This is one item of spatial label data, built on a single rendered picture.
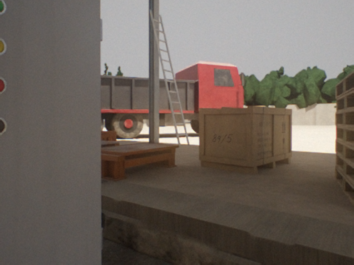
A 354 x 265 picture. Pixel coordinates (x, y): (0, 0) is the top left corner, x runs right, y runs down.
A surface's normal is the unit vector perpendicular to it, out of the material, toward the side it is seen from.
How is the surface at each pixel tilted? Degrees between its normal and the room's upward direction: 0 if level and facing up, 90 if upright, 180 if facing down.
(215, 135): 90
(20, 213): 90
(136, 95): 90
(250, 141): 90
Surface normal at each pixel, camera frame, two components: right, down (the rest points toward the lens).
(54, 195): 0.82, 0.00
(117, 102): 0.37, 0.01
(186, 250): -0.62, -0.06
